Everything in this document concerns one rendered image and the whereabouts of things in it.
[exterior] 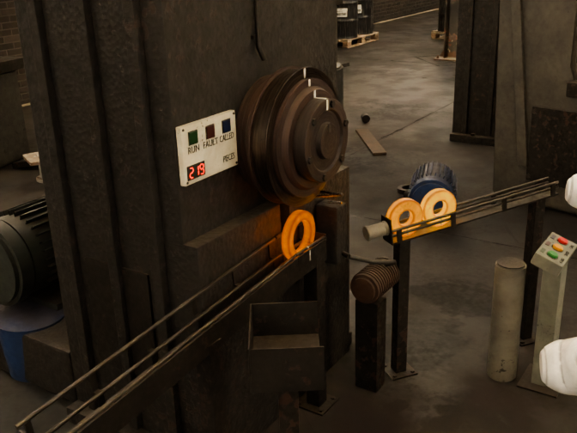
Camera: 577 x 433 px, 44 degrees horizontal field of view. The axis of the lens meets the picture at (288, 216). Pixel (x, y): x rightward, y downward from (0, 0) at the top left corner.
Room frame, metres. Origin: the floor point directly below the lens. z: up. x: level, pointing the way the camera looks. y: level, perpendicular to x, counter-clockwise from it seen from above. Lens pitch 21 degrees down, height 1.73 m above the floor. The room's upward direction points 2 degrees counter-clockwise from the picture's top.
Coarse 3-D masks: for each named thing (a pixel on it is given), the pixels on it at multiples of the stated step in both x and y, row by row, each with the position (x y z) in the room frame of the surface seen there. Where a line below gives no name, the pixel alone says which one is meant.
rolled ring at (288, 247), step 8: (288, 216) 2.35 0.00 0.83; (296, 216) 2.34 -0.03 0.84; (304, 216) 2.38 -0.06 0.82; (312, 216) 2.42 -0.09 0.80; (288, 224) 2.32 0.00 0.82; (296, 224) 2.33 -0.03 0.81; (304, 224) 2.43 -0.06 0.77; (312, 224) 2.42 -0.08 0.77; (288, 232) 2.30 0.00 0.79; (304, 232) 2.43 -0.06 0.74; (312, 232) 2.42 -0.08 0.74; (288, 240) 2.29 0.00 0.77; (304, 240) 2.42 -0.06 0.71; (312, 240) 2.42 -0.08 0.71; (288, 248) 2.29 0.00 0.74; (288, 256) 2.31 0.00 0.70
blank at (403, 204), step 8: (400, 200) 2.63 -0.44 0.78; (408, 200) 2.62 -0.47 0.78; (392, 208) 2.61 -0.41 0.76; (400, 208) 2.61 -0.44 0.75; (408, 208) 2.62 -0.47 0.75; (416, 208) 2.64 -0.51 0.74; (392, 216) 2.60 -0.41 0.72; (416, 216) 2.64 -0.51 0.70; (392, 224) 2.60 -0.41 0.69; (400, 224) 2.61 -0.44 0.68; (408, 224) 2.63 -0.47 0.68
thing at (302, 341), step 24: (264, 312) 1.92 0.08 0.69; (288, 312) 1.92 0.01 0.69; (312, 312) 1.92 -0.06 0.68; (264, 336) 1.92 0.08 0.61; (288, 336) 1.92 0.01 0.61; (312, 336) 1.91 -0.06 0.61; (264, 360) 1.66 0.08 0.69; (288, 360) 1.66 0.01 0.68; (312, 360) 1.67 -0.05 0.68; (264, 384) 1.66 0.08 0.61; (288, 384) 1.66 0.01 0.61; (312, 384) 1.67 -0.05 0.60; (288, 408) 1.79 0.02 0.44; (288, 432) 1.79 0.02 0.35
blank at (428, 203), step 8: (432, 192) 2.67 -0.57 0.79; (440, 192) 2.68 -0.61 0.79; (448, 192) 2.69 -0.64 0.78; (424, 200) 2.67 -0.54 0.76; (432, 200) 2.66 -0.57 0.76; (440, 200) 2.68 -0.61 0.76; (448, 200) 2.69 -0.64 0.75; (424, 208) 2.65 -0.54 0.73; (432, 208) 2.66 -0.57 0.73; (448, 208) 2.69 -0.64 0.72; (424, 216) 2.65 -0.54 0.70; (432, 216) 2.66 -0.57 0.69; (448, 216) 2.69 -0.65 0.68; (440, 224) 2.68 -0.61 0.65
